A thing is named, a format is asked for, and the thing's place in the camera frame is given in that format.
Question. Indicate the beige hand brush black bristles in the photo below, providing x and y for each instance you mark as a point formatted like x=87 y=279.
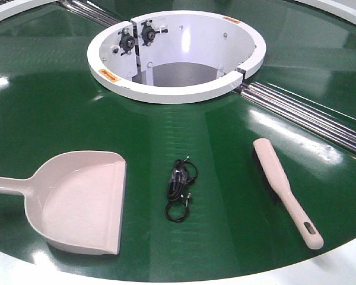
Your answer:
x=277 y=179

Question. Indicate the beige plastic dustpan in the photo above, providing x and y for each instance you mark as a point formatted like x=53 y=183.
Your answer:
x=75 y=201

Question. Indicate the white outer conveyor rim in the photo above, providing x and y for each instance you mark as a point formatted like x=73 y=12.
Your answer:
x=197 y=205

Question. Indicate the orange warning label front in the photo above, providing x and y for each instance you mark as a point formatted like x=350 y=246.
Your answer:
x=110 y=76

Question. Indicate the orange warning label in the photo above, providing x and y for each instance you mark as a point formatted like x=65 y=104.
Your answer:
x=233 y=20
x=110 y=76

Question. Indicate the orange warning label rear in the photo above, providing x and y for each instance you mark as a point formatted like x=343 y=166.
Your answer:
x=233 y=20

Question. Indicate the left chrome roller strip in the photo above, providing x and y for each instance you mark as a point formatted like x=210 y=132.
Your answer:
x=90 y=11

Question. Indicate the chrome roller strip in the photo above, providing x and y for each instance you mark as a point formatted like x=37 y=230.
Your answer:
x=302 y=114
x=90 y=11

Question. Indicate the right chrome roller strip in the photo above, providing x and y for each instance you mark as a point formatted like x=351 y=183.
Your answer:
x=302 y=114

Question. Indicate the white central ring housing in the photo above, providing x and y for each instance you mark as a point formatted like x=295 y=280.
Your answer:
x=195 y=56

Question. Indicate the black bearing mount left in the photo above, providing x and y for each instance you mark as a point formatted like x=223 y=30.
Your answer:
x=127 y=41

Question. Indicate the black bearing mount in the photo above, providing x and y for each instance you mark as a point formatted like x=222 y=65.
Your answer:
x=148 y=33
x=127 y=41

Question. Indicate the black bearing mount right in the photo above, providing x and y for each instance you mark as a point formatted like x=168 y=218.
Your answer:
x=148 y=33

